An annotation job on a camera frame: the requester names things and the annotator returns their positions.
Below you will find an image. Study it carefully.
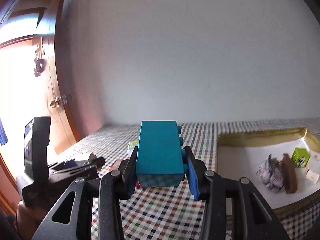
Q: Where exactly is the teal toy building block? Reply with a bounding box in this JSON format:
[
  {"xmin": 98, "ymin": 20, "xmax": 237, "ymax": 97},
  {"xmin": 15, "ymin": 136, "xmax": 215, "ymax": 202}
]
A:
[{"xmin": 136, "ymin": 120, "xmax": 186, "ymax": 187}]

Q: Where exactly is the brown wooden comb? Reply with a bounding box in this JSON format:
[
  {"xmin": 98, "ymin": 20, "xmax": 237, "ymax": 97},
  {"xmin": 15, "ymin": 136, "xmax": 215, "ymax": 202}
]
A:
[{"xmin": 280, "ymin": 153, "xmax": 298, "ymax": 194}]

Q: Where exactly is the green toy building block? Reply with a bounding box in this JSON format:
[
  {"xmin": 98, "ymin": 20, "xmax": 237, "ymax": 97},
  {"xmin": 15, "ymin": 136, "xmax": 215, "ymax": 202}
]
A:
[{"xmin": 291, "ymin": 148, "xmax": 310, "ymax": 168}]

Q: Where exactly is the red toy building block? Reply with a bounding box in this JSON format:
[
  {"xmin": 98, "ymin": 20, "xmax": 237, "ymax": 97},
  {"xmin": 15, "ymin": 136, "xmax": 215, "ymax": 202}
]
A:
[{"xmin": 136, "ymin": 181, "xmax": 144, "ymax": 189}]

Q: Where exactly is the person's left hand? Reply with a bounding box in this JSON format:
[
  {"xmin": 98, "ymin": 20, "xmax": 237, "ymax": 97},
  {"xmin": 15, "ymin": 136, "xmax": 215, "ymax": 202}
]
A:
[{"xmin": 16, "ymin": 201, "xmax": 48, "ymax": 239}]

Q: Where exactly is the clear floss pick box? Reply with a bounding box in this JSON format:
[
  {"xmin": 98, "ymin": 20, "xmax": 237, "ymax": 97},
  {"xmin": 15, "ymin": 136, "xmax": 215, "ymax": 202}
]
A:
[{"xmin": 127, "ymin": 140, "xmax": 139, "ymax": 155}]

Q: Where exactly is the white paper tray liner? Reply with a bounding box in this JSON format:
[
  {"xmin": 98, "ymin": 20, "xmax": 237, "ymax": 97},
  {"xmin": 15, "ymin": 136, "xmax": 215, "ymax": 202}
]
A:
[{"xmin": 216, "ymin": 139, "xmax": 319, "ymax": 209}]

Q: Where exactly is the checkered tablecloth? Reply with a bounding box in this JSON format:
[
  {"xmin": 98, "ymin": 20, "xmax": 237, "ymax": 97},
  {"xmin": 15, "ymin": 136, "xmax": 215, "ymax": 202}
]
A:
[{"xmin": 53, "ymin": 117, "xmax": 320, "ymax": 240}]

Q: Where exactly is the brass door knob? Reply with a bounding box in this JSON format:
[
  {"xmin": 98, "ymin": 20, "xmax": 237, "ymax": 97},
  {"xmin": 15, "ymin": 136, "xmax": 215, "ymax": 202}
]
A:
[{"xmin": 49, "ymin": 97, "xmax": 61, "ymax": 108}]

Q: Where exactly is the gold rectangular tin tray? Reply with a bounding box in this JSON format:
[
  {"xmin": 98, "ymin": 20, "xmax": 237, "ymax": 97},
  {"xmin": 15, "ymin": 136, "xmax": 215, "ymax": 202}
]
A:
[{"xmin": 215, "ymin": 127, "xmax": 319, "ymax": 219}]

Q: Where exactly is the small white paper packet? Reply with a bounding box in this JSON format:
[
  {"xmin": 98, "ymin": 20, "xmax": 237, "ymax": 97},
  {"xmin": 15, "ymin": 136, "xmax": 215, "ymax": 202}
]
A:
[{"xmin": 305, "ymin": 169, "xmax": 319, "ymax": 184}]

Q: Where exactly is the hanging door ornament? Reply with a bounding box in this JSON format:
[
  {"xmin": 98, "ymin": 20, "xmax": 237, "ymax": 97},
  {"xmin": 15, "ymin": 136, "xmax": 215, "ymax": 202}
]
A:
[{"xmin": 32, "ymin": 36, "xmax": 47, "ymax": 77}]

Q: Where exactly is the wooden door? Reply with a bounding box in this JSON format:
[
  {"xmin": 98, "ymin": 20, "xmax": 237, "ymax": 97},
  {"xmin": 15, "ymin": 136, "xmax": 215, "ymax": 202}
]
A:
[{"xmin": 1, "ymin": 0, "xmax": 76, "ymax": 210}]

